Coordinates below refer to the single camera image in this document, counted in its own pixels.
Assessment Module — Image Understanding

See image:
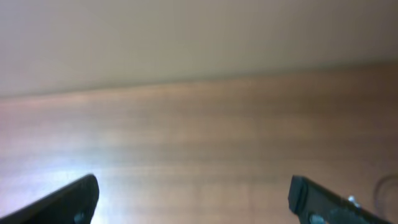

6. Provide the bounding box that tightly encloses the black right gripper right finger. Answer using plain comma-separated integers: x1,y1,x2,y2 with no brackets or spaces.
288,175,390,224

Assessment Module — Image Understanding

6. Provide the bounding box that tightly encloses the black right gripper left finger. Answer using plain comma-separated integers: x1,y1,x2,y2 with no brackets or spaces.
1,174,100,224

